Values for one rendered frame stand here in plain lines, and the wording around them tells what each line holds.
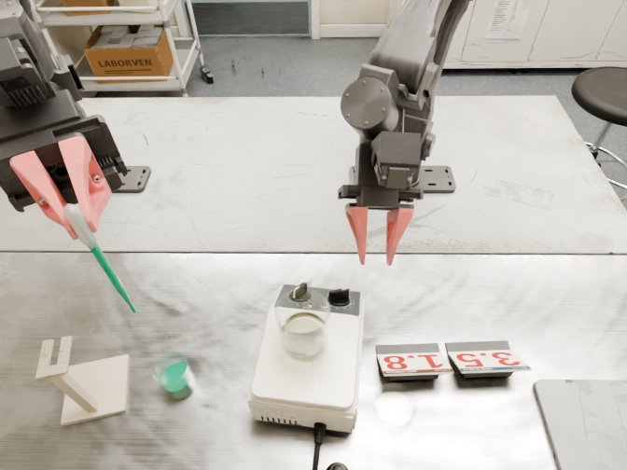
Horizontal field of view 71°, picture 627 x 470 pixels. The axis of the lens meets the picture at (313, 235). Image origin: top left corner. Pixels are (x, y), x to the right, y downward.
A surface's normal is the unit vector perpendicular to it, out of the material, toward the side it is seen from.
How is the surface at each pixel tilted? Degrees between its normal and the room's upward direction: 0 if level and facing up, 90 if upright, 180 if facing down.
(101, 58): 91
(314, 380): 0
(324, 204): 0
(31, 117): 1
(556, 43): 90
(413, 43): 25
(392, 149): 41
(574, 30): 90
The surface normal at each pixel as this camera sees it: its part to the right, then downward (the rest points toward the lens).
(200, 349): -0.02, -0.65
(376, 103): -0.33, -0.02
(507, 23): -0.02, 0.73
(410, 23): -0.21, -0.31
